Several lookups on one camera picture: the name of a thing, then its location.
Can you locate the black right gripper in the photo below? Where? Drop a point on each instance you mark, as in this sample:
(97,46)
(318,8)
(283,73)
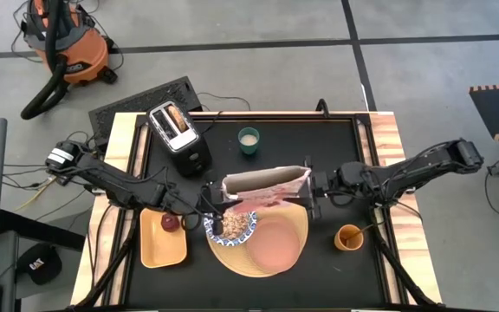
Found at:
(323,184)

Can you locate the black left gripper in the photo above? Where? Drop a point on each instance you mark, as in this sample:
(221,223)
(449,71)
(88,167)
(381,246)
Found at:
(211,199)

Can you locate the pink yogurt cereal bag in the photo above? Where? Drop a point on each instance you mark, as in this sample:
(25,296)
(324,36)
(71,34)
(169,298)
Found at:
(267,190)

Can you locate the red apple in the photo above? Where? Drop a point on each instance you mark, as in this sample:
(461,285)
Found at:
(170,222)

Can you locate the toasted bagel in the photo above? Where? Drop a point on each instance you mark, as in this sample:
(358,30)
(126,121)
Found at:
(176,118)

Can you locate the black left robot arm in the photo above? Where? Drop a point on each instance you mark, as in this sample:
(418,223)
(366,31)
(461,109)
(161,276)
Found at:
(115,184)

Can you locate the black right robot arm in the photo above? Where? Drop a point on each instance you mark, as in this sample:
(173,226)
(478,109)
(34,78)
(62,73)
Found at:
(405,173)

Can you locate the brown cereal flakes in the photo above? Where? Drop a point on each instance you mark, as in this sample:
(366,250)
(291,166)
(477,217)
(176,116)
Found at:
(236,225)

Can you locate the blue patterned white bowl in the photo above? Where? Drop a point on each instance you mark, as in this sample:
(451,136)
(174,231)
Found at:
(250,234)

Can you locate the pink round plate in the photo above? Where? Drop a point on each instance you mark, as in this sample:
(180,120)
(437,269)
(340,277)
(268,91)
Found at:
(273,247)

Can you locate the green plastic cup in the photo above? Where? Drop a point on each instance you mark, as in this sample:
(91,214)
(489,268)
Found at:
(248,149)

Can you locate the round yellow placemat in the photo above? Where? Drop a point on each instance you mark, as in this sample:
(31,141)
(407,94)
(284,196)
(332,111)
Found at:
(232,260)

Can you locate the wooden spoon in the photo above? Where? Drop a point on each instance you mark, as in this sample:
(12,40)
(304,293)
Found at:
(355,233)

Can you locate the orange plastic cup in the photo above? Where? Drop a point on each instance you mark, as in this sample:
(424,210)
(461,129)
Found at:
(348,245)

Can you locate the white milk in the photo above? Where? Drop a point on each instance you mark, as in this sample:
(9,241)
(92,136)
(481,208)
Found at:
(249,139)

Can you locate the black and silver toaster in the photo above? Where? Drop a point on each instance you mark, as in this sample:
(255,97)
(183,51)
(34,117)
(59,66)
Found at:
(189,151)

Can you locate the yellow rectangular tray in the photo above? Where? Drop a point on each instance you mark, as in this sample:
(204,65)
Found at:
(160,249)

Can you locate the black table mat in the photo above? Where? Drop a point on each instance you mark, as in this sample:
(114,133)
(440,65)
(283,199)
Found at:
(275,294)

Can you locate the black perforated panel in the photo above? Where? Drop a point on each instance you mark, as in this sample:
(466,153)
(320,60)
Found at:
(137,104)

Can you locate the black cap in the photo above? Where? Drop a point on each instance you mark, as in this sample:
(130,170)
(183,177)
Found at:
(39,264)

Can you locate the orange shop vacuum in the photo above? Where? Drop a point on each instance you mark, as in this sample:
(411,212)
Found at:
(85,56)

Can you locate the black aluminium table frame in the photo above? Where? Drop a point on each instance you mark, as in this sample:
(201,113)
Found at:
(267,116)

